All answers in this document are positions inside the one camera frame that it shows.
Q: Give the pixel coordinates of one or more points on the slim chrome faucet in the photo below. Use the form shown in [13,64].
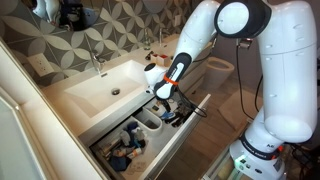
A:
[161,35]

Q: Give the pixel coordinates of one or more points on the white bottle orange label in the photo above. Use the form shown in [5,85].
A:
[135,153]

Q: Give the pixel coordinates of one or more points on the camouflage hair scrunchie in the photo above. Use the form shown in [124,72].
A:
[184,108]

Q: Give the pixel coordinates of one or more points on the dark navy cloth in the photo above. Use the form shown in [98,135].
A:
[120,163]

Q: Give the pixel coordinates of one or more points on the white wall switch plate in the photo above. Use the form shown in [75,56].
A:
[177,20]

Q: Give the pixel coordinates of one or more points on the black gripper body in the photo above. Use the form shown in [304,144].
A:
[167,102]

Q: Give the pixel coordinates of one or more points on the white arched drawer divider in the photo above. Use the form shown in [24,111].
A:
[151,128]

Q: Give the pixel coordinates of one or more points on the clear plastic packet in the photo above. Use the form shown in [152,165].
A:
[137,167]

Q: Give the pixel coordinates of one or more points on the grey white spray bottle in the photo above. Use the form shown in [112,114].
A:
[125,138]

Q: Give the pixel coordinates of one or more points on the round wall mirror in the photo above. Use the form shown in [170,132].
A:
[66,15]

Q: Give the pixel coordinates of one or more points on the large white rectangular sink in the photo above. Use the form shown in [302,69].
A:
[100,90]

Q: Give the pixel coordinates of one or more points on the small black counter item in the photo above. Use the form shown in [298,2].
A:
[149,55]

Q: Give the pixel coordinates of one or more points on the white toilet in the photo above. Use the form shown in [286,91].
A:
[218,70]

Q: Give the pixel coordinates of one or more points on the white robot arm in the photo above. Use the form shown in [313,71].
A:
[286,66]

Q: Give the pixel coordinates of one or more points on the white bath mat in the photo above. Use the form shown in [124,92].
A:
[238,108]

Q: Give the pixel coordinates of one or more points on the white vanity drawer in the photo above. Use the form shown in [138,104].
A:
[156,150]

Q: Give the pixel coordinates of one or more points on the small tan counter box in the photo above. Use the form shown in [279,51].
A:
[161,60]

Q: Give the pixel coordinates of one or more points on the white wall outlet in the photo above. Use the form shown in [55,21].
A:
[40,65]

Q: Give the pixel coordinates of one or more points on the chrome toilet paper holder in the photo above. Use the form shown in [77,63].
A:
[245,43]

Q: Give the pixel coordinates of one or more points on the chrome sink faucet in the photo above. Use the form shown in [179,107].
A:
[97,61]

